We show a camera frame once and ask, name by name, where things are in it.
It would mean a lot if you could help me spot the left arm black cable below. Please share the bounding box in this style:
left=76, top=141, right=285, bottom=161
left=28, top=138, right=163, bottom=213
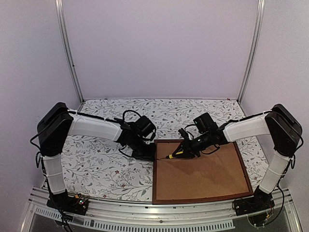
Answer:
left=122, top=110, right=143, bottom=124

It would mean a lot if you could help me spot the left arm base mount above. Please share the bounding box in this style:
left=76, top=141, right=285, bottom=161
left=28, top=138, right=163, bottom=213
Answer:
left=46, top=191, right=89, bottom=216

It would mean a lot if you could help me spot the right aluminium corner post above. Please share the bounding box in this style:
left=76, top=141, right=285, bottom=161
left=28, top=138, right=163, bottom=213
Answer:
left=237, top=0, right=265, bottom=105

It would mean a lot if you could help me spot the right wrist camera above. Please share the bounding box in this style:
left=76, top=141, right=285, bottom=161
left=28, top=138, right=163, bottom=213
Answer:
left=178, top=128, right=194, bottom=140

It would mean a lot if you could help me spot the yellow handled screwdriver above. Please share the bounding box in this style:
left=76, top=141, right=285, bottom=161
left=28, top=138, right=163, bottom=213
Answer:
left=157, top=151, right=183, bottom=160

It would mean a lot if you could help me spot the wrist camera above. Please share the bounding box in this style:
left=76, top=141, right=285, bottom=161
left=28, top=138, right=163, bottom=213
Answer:
left=149, top=127, right=156, bottom=141
left=178, top=128, right=194, bottom=140

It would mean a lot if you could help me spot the red-brown wooden picture frame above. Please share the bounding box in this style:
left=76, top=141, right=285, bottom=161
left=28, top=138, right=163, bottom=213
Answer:
left=152, top=140, right=253, bottom=204

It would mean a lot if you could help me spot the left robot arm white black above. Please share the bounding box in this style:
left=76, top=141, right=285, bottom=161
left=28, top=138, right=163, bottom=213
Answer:
left=29, top=102, right=156, bottom=210

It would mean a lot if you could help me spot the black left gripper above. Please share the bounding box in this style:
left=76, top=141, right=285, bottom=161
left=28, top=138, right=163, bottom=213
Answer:
left=130, top=136, right=157, bottom=161

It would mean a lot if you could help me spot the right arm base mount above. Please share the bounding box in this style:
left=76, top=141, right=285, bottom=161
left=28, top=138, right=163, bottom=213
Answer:
left=232, top=194, right=275, bottom=216

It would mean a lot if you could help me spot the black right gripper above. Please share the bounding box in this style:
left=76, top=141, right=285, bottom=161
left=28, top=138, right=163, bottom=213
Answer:
left=172, top=132, right=211, bottom=160

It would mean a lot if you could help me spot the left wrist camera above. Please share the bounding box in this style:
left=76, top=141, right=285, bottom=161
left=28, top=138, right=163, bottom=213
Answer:
left=149, top=127, right=156, bottom=141

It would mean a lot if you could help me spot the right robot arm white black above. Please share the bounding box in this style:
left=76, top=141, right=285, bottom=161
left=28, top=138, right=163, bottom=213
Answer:
left=166, top=103, right=304, bottom=211

